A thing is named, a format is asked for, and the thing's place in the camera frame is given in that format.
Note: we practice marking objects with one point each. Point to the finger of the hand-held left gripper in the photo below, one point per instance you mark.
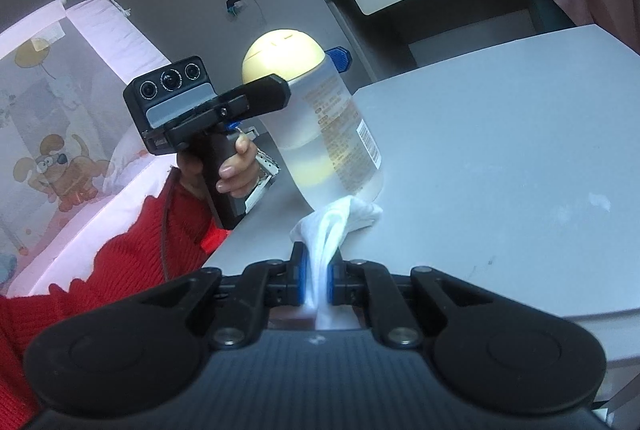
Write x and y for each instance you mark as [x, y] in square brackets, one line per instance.
[267, 92]
[338, 58]

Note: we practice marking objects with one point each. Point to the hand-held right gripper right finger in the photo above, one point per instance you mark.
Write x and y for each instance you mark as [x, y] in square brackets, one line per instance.
[333, 282]

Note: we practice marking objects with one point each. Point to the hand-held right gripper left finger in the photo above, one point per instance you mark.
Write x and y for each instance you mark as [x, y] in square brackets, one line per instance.
[301, 272]

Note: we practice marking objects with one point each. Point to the white cloth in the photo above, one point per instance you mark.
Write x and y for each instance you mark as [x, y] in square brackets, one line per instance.
[320, 230]

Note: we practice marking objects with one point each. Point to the clear container with yellow lid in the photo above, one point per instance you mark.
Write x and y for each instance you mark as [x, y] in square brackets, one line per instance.
[320, 120]

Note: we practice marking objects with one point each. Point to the person's left forearm red sleeve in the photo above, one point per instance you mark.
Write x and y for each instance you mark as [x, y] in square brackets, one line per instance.
[125, 270]

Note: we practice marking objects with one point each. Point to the person's left hand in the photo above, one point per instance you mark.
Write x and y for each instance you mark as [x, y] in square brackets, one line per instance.
[239, 170]

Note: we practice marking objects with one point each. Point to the grey desk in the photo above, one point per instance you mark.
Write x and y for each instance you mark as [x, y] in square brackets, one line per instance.
[350, 15]

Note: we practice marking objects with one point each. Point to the perforated metal bracket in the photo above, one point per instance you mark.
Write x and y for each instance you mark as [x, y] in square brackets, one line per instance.
[265, 172]

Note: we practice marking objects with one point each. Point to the black wall charger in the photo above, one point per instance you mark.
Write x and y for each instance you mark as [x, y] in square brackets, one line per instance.
[234, 4]

